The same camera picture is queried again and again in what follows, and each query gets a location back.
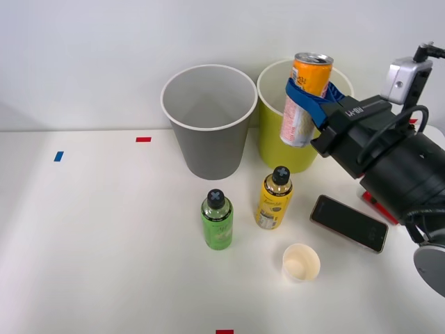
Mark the white paper cup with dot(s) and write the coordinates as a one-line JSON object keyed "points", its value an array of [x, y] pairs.
{"points": [[300, 268]]}

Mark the red drink can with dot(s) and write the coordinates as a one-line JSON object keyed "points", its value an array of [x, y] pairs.
{"points": [[382, 210]]}

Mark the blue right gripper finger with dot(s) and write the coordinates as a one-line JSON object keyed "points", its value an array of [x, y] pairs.
{"points": [[306, 101], [336, 92]]}

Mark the green-label plastic bottle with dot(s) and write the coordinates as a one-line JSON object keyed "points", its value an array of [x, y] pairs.
{"points": [[218, 229]]}

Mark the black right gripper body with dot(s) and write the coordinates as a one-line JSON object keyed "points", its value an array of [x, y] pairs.
{"points": [[351, 139]]}

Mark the orange and white drink can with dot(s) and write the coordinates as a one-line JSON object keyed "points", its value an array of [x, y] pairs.
{"points": [[309, 71]]}

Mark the yellow-label plastic bottle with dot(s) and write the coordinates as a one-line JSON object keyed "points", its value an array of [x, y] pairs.
{"points": [[273, 205]]}

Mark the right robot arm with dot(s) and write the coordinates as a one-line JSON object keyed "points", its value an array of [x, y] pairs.
{"points": [[410, 174]]}

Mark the black smartphone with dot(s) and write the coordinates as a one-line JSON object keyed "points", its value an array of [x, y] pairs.
{"points": [[347, 222]]}

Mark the grey plastic waste bin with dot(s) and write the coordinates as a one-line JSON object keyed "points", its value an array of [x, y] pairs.
{"points": [[212, 153]]}

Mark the yellow-green plastic waste bin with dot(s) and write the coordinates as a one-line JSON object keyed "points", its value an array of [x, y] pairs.
{"points": [[273, 146]]}

